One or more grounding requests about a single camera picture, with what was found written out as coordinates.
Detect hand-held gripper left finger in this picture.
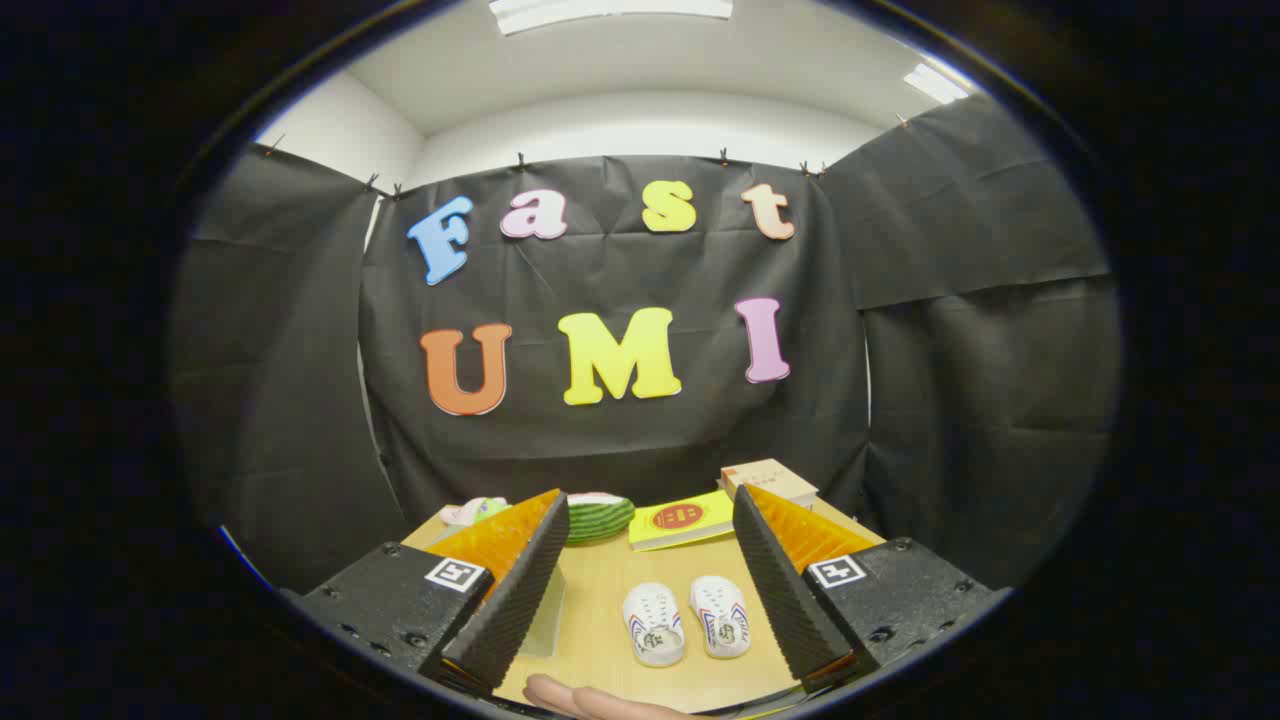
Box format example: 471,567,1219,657
300,488,571,696

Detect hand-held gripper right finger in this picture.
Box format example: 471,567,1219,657
732,484,1001,693

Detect beige fabric storage box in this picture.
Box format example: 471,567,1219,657
518,565,567,659

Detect white striped shoe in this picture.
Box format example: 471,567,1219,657
622,583,687,668
690,575,752,660

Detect pink and green plush toy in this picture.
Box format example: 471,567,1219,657
440,497,511,528

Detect watermelon slice plush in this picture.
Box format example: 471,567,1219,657
565,492,637,546

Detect beige book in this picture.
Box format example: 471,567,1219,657
720,458,819,507

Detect yellow book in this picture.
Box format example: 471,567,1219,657
628,489,739,553

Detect ceiling light panel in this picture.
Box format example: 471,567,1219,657
903,62,971,105
488,0,734,37

